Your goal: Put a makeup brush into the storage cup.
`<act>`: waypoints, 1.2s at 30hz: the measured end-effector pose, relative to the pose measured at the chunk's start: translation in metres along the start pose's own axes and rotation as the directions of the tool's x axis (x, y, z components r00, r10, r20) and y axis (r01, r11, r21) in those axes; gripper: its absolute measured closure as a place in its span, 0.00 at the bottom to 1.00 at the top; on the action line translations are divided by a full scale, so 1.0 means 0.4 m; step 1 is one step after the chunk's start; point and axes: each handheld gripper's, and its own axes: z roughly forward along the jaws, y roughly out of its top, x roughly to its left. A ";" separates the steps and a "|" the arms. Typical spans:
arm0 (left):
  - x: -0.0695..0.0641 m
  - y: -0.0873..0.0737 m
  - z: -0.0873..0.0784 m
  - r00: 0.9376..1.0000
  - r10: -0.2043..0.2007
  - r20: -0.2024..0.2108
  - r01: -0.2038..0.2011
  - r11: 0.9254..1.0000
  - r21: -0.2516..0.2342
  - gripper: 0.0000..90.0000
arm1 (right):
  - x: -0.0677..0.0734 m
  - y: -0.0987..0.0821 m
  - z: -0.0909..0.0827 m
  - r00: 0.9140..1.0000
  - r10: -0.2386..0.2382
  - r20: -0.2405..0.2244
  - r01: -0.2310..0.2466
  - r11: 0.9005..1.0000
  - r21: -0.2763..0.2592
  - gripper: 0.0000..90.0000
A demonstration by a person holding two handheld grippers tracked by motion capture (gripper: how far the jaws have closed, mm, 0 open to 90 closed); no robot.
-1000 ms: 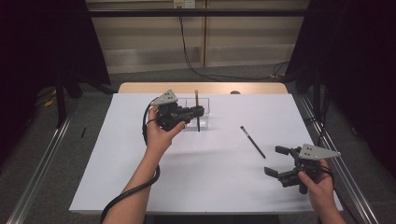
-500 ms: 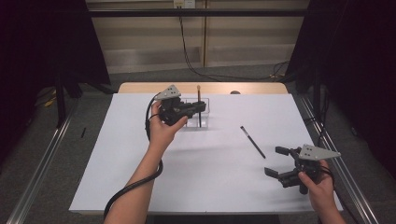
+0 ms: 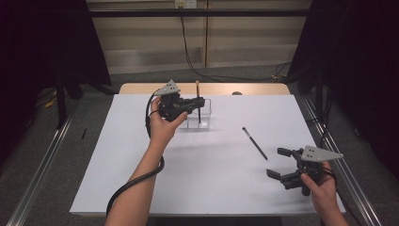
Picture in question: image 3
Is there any black horizontal frame bar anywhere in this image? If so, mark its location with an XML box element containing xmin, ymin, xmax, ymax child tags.
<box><xmin>88</xmin><ymin>8</ymin><xmax>314</xmax><ymax>18</ymax></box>

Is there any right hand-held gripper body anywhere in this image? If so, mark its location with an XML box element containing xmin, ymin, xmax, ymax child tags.
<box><xmin>280</xmin><ymin>145</ymin><xmax>344</xmax><ymax>197</ymax></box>

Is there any right hand-held gripper cable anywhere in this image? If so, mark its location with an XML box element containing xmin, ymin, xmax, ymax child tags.
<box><xmin>322</xmin><ymin>166</ymin><xmax>339</xmax><ymax>190</ymax></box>

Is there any clear plastic organizer box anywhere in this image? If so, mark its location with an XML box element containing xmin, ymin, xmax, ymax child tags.
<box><xmin>178</xmin><ymin>98</ymin><xmax>213</xmax><ymax>130</ymax></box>

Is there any person's left hand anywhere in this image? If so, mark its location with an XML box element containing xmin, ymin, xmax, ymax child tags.
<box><xmin>150</xmin><ymin>96</ymin><xmax>189</xmax><ymax>149</ymax></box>

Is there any orange-tipped makeup brush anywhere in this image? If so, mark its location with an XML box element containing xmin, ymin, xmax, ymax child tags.
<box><xmin>195</xmin><ymin>80</ymin><xmax>202</xmax><ymax>124</ymax></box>

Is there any aluminium floor rail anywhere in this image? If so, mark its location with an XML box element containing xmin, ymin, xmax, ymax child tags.
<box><xmin>302</xmin><ymin>95</ymin><xmax>382</xmax><ymax>226</ymax></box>
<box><xmin>6</xmin><ymin>100</ymin><xmax>79</xmax><ymax>226</ymax></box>

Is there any white table cover board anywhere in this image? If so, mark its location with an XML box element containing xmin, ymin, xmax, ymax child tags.
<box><xmin>69</xmin><ymin>93</ymin><xmax>346</xmax><ymax>218</ymax></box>

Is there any person's right hand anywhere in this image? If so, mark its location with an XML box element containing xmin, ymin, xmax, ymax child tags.
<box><xmin>300</xmin><ymin>161</ymin><xmax>340</xmax><ymax>215</ymax></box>

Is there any white wall socket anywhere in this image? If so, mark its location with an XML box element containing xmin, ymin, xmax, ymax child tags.
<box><xmin>174</xmin><ymin>0</ymin><xmax>198</xmax><ymax>9</ymax></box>

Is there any left hand-held gripper cable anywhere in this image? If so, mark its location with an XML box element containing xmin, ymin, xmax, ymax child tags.
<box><xmin>105</xmin><ymin>89</ymin><xmax>166</xmax><ymax>218</ymax></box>

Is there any wooden table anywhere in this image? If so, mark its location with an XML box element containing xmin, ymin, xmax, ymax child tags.
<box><xmin>119</xmin><ymin>82</ymin><xmax>291</xmax><ymax>96</ymax></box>

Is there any hand-held gripper cable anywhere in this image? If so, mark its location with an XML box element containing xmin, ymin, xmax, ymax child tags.
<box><xmin>322</xmin><ymin>166</ymin><xmax>339</xmax><ymax>190</ymax></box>
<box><xmin>105</xmin><ymin>89</ymin><xmax>166</xmax><ymax>218</ymax></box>

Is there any black wall cable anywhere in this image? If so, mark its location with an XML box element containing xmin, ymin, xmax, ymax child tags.
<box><xmin>179</xmin><ymin>6</ymin><xmax>293</xmax><ymax>82</ymax></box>

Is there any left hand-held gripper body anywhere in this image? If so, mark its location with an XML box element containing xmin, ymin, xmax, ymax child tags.
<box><xmin>153</xmin><ymin>79</ymin><xmax>196</xmax><ymax>122</ymax></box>

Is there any black pen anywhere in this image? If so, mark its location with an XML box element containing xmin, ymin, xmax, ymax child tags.
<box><xmin>241</xmin><ymin>126</ymin><xmax>269</xmax><ymax>161</ymax></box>

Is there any black curtain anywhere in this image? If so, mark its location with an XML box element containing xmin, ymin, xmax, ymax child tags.
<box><xmin>0</xmin><ymin>0</ymin><xmax>112</xmax><ymax>164</ymax></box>
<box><xmin>288</xmin><ymin>0</ymin><xmax>399</xmax><ymax>182</ymax></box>

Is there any black metal stand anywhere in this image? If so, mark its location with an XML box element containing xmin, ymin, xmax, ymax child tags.
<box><xmin>314</xmin><ymin>69</ymin><xmax>325</xmax><ymax>117</ymax></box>
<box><xmin>56</xmin><ymin>74</ymin><xmax>69</xmax><ymax>130</ymax></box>

